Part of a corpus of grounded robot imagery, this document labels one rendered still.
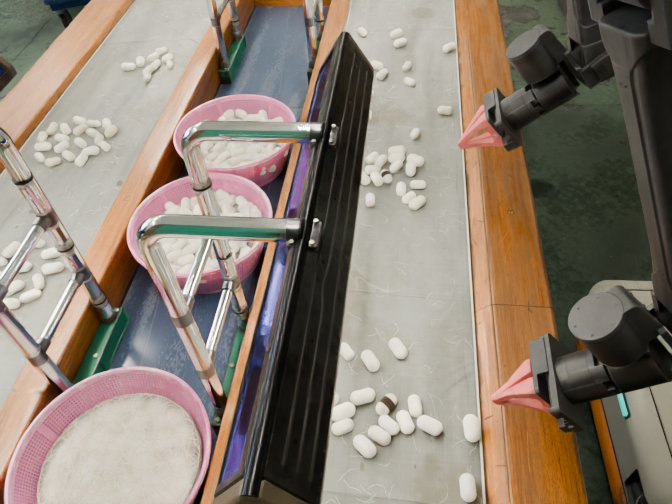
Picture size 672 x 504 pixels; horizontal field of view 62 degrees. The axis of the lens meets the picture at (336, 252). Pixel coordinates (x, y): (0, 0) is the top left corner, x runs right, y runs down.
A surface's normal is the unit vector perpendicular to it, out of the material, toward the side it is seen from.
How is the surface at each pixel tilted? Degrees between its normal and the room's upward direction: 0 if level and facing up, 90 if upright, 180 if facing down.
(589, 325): 41
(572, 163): 0
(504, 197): 0
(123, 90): 0
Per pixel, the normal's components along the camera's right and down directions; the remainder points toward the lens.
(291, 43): -0.06, -0.66
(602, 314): -0.69, -0.57
